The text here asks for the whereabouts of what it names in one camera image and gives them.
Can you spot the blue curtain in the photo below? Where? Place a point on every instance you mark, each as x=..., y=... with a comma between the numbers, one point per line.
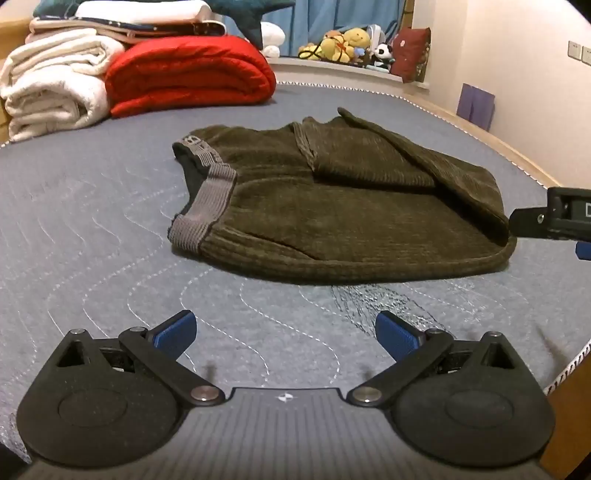
x=323, y=16

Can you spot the grey quilted bed mattress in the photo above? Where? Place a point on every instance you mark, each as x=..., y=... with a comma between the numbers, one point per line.
x=92, y=230

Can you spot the white folded quilt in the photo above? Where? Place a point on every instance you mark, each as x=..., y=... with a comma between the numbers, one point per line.
x=138, y=9

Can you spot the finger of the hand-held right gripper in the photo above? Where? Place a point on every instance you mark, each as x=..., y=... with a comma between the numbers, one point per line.
x=528, y=224
x=584, y=251

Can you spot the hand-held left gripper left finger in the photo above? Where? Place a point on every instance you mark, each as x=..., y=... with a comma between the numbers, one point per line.
x=178, y=330

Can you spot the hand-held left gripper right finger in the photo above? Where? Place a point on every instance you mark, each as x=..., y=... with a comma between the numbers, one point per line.
x=397, y=330

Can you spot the white plush toy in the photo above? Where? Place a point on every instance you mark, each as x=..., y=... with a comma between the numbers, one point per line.
x=271, y=39

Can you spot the yellow plush toy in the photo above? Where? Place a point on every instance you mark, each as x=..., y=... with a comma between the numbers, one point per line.
x=341, y=44

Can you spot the teal star pillow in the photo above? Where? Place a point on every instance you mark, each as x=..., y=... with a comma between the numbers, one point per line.
x=244, y=18

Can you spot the red folded quilt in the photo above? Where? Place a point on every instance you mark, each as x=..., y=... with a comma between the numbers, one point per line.
x=184, y=69

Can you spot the purple panel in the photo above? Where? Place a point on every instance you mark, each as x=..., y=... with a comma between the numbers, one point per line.
x=475, y=106

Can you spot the panda plush toy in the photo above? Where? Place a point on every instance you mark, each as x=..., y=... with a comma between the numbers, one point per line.
x=383, y=55

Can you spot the wall switch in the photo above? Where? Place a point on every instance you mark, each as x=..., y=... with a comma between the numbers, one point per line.
x=575, y=50

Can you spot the teal folded cloth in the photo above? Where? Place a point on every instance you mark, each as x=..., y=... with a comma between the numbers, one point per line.
x=55, y=8

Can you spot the dark red cushion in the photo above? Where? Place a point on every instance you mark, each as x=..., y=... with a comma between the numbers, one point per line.
x=411, y=53

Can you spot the white folded blanket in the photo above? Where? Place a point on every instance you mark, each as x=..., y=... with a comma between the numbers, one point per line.
x=46, y=83

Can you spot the wooden bed frame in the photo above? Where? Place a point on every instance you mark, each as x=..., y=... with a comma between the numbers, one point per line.
x=498, y=138

